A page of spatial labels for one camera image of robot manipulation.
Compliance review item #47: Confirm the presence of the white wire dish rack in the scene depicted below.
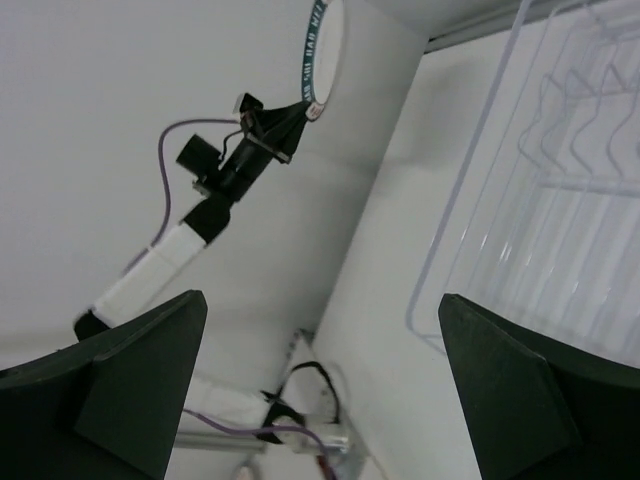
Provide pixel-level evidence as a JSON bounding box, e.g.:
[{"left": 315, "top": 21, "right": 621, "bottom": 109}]
[{"left": 405, "top": 1, "right": 639, "bottom": 366}]

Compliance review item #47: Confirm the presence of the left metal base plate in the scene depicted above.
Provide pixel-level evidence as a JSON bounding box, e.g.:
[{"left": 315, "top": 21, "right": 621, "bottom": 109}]
[{"left": 276, "top": 329, "right": 385, "bottom": 479}]

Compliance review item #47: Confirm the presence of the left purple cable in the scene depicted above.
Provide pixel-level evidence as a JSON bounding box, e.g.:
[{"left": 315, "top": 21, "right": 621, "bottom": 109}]
[{"left": 124, "top": 117, "right": 241, "bottom": 274}]

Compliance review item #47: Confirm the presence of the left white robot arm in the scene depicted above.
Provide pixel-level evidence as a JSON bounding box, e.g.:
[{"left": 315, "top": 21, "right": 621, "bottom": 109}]
[{"left": 73, "top": 94, "right": 312, "bottom": 341}]

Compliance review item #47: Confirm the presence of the left black base cable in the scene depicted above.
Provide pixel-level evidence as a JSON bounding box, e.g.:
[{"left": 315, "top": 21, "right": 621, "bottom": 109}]
[{"left": 259, "top": 360, "right": 346, "bottom": 441}]

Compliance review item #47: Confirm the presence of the plate with green lettering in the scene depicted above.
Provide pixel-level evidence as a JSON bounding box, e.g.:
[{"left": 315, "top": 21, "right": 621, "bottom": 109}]
[{"left": 301, "top": 0, "right": 346, "bottom": 122}]

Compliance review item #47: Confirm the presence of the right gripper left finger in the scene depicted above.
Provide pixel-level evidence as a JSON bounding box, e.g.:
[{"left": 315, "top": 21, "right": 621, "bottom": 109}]
[{"left": 1, "top": 290, "right": 207, "bottom": 479}]

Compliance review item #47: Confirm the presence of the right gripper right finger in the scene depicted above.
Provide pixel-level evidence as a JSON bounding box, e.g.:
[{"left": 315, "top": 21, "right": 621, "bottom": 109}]
[{"left": 438, "top": 293, "right": 639, "bottom": 479}]

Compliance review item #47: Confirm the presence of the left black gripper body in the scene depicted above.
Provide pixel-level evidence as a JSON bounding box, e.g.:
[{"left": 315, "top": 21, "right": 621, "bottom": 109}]
[{"left": 240, "top": 102, "right": 308, "bottom": 163}]

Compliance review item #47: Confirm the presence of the aluminium table frame rail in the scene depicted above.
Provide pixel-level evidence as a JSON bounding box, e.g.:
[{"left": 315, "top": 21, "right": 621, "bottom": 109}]
[{"left": 424, "top": 1, "right": 639, "bottom": 55}]

